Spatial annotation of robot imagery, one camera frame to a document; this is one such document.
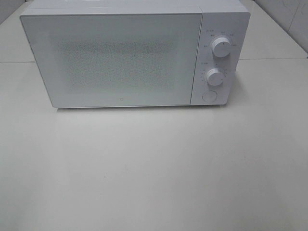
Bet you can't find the round white door button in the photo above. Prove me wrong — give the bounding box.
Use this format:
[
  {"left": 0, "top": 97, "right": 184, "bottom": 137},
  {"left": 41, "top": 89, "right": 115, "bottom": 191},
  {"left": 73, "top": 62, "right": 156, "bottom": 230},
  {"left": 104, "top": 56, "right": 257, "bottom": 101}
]
[{"left": 202, "top": 90, "right": 218, "bottom": 103}]

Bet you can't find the white timer knob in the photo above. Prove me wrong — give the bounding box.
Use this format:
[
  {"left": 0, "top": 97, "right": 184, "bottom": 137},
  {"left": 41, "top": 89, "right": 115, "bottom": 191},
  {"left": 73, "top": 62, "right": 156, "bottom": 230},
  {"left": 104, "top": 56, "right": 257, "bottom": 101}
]
[{"left": 205, "top": 68, "right": 225, "bottom": 86}]

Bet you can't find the white microwave door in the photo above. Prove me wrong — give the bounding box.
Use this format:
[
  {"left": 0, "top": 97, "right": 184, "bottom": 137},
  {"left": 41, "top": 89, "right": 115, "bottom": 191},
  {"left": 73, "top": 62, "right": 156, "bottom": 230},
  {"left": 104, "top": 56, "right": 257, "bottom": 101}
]
[{"left": 20, "top": 13, "right": 202, "bottom": 108}]

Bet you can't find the white microwave oven body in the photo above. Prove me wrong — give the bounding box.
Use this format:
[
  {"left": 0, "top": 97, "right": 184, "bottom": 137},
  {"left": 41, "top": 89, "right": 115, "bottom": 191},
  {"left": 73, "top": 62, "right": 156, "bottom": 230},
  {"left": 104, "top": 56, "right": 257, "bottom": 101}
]
[{"left": 20, "top": 0, "right": 251, "bottom": 107}]

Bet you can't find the upper white power knob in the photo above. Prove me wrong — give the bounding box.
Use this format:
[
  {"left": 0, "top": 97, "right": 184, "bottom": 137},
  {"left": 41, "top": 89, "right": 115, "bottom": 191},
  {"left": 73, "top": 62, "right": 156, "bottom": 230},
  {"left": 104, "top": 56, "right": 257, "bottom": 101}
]
[{"left": 211, "top": 36, "right": 232, "bottom": 58}]

